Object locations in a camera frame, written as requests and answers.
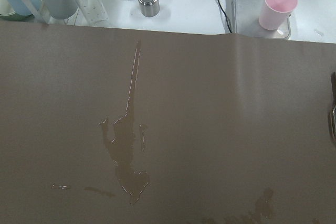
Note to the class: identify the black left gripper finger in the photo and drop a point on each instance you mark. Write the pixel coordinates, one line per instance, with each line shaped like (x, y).
(331, 118)

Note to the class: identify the pink plastic cup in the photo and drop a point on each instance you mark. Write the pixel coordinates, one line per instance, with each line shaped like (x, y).
(275, 12)

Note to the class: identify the white kitchen scale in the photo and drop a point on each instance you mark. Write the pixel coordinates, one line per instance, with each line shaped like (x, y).
(246, 21)

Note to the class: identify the small steel cup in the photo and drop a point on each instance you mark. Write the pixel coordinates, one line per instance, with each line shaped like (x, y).
(149, 8)

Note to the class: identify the glass oil bottle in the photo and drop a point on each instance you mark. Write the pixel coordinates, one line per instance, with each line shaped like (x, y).
(94, 12)

